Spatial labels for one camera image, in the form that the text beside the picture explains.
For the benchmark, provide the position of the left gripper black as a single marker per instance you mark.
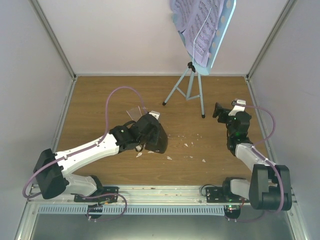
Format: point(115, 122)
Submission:
point(155, 139)

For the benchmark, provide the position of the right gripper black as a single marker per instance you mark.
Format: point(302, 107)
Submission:
point(217, 110)

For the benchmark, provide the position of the clear plastic metronome cover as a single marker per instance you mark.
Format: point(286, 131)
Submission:
point(136, 112)

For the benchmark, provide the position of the black metronome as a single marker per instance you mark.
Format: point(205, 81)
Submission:
point(157, 141)

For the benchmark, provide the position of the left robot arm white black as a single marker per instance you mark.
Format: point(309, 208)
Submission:
point(54, 172)

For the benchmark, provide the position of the white paint patch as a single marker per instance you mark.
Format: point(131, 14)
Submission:
point(140, 150)

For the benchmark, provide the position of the light blue music stand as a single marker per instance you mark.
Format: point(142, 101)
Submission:
point(190, 82)

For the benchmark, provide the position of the sheet music pages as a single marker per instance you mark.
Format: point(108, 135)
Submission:
point(197, 21)

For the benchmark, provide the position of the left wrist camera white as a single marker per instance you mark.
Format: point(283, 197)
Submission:
point(155, 114)

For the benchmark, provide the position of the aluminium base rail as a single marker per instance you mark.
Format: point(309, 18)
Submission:
point(146, 195)

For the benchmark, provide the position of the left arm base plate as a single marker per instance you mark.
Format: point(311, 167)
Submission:
point(106, 194)

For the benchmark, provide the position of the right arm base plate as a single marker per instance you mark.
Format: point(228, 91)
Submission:
point(219, 194)

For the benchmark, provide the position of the grey slotted cable duct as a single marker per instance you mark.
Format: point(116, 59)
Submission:
point(189, 210)

